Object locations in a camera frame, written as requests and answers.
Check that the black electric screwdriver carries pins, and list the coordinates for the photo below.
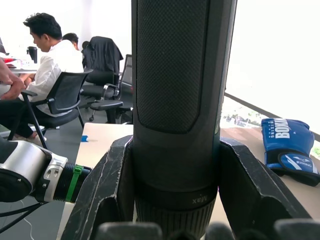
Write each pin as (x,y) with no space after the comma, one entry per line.
(172,75)

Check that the black mesh office chair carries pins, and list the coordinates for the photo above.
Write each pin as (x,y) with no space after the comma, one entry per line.
(67,85)

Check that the dark window sill rail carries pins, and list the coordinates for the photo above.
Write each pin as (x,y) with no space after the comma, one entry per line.
(262,107)

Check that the person in dark trousers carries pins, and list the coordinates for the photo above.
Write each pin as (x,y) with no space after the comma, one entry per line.
(12,112)

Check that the green zip tie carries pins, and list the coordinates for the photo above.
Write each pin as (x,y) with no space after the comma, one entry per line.
(75,182)

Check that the black tumbler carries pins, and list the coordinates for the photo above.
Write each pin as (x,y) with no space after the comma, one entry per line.
(33,53)

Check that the person with black hair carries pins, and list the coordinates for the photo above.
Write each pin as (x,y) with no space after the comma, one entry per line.
(71,38)

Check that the person in white shirt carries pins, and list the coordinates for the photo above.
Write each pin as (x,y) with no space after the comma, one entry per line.
(57,62)

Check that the white round table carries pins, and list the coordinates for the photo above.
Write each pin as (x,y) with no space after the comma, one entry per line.
(25,68)

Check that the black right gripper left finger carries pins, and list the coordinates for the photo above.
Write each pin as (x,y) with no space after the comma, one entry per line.
(100,180)

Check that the black jacket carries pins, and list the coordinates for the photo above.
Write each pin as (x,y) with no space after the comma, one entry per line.
(102,55)

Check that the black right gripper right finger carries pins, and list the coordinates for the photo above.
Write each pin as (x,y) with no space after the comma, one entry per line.
(250,185)

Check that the blue boxing glove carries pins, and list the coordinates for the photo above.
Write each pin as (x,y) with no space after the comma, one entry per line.
(287,147)

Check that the small blue tape piece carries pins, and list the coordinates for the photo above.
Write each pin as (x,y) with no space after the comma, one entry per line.
(85,138)

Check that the grey mesh office chair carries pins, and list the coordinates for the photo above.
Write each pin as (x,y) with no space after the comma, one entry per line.
(126,72)

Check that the black office chair with jacket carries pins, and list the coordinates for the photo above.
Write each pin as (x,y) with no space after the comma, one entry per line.
(100,82)

